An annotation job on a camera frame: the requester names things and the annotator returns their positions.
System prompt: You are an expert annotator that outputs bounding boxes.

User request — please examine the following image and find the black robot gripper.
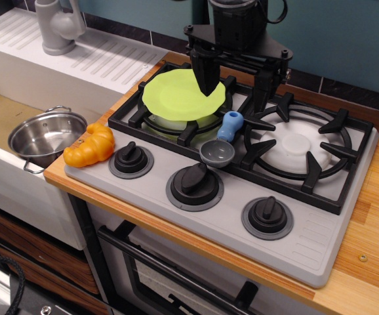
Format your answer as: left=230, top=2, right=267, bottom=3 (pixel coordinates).
left=184, top=1, right=292, bottom=114

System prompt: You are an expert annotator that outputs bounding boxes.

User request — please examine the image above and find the blue handled grey spoon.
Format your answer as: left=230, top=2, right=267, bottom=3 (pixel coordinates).
left=199, top=111, right=244, bottom=168

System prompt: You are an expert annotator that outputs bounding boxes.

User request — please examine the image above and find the orange plastic croissant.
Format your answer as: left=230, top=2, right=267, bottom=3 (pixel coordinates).
left=63, top=123, right=115, bottom=168

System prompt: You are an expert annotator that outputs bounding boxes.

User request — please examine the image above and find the lime green plate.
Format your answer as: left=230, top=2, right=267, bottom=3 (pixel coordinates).
left=142, top=69, right=226, bottom=121

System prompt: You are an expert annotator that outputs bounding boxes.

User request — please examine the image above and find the stainless steel pot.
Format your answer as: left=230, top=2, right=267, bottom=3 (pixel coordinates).
left=8, top=105, right=87, bottom=174

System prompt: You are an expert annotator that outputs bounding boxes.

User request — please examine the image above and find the white toy sink unit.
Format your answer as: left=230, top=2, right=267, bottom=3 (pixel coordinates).
left=0, top=9, right=166, bottom=250

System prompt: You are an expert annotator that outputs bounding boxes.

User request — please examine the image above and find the black left burner grate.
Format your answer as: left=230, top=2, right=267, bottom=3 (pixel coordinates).
left=108, top=62, right=259, bottom=165

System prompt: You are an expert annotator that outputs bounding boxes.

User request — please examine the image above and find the black burner grate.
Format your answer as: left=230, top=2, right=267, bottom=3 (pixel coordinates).
left=213, top=91, right=374, bottom=216
left=108, top=62, right=259, bottom=165

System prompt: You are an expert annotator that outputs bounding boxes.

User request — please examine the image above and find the white right burner disc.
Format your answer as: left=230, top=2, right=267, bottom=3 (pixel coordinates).
left=261, top=130, right=332, bottom=174

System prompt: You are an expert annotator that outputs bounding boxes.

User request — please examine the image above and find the black right burner grate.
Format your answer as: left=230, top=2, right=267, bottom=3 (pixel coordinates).
left=213, top=91, right=374, bottom=216

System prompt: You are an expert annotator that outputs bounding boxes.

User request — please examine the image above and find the grey toy stove top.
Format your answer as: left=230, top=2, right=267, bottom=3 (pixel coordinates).
left=64, top=62, right=379, bottom=289

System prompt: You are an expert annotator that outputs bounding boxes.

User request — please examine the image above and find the black middle stove knob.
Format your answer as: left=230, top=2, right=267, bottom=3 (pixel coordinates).
left=166, top=163, right=224, bottom=212

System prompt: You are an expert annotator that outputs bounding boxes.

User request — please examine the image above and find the black stove knob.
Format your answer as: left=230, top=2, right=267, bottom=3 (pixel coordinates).
left=109, top=141, right=154, bottom=180
left=166, top=163, right=224, bottom=212
left=241, top=196, right=294, bottom=241

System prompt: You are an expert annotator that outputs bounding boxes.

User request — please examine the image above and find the black left stove knob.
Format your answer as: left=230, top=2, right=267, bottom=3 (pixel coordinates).
left=109, top=141, right=154, bottom=180

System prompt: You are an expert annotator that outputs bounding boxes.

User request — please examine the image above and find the black right stove knob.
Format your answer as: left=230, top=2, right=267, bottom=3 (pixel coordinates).
left=241, top=196, right=294, bottom=241

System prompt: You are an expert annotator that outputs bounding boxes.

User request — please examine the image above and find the grey toy faucet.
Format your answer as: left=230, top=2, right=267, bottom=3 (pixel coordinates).
left=35, top=0, right=86, bottom=56

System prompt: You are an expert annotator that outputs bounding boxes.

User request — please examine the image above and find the black oven door handle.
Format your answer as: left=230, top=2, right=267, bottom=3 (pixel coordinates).
left=97, top=222, right=258, bottom=314

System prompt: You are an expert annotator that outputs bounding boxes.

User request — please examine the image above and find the black cable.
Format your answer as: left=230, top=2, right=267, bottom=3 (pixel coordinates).
left=0, top=255, right=26, bottom=315

